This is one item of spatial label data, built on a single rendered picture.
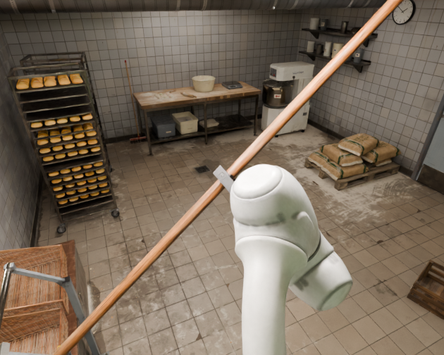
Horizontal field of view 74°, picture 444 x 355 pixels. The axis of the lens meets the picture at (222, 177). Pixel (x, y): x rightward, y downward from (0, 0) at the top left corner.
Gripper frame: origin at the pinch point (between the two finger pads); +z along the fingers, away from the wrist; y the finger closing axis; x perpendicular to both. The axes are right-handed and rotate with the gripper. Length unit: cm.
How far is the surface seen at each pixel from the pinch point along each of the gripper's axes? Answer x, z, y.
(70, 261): -141, 141, 59
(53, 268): -149, 137, 50
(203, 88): 66, 439, 181
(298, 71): 207, 384, 270
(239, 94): 103, 406, 226
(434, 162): 200, 144, 377
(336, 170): 98, 199, 304
